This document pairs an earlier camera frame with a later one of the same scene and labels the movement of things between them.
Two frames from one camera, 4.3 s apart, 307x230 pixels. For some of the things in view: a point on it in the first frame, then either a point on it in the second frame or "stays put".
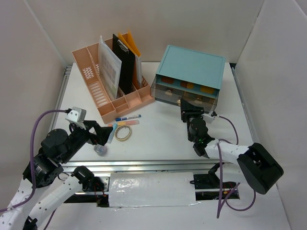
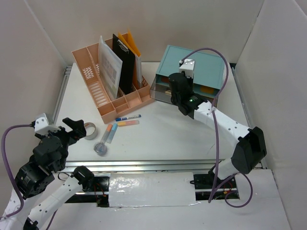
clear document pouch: x=110 y=68 stays put
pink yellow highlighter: x=128 y=122 stays put
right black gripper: x=188 y=109 to x=191 y=81
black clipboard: x=127 y=66 stays put
